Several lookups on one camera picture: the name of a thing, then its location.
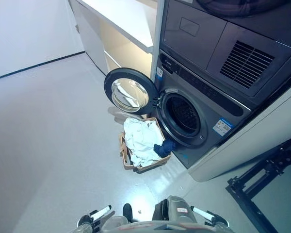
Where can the silver robot right leg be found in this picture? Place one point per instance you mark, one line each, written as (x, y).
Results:
(174, 208)

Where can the silver robot left leg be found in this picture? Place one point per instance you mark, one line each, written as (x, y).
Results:
(118, 224)

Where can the silver robot leg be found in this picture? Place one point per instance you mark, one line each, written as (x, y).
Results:
(118, 224)
(174, 208)

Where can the white shelf cabinet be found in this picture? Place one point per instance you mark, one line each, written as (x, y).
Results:
(116, 31)

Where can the black robot left foot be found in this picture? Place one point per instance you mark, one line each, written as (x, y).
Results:
(127, 212)

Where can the white cabinet side panel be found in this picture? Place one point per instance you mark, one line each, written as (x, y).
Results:
(245, 140)

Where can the grey front-load washing machine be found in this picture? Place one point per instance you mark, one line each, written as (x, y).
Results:
(203, 116)

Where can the white cloth garment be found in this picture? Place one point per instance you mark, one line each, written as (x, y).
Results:
(141, 140)

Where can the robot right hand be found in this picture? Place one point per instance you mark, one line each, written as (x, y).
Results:
(208, 216)

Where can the round washing machine door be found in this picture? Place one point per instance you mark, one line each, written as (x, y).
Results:
(128, 91)

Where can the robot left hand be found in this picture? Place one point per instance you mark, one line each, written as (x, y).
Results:
(97, 216)

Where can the dark blue garment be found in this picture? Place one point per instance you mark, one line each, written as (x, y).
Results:
(163, 148)

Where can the grey stacked dryer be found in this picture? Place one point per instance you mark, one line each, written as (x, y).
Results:
(223, 41)

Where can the black metal frame stand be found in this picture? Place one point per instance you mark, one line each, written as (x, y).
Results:
(262, 179)

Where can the wicker laundry basket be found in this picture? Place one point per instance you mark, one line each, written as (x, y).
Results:
(145, 160)

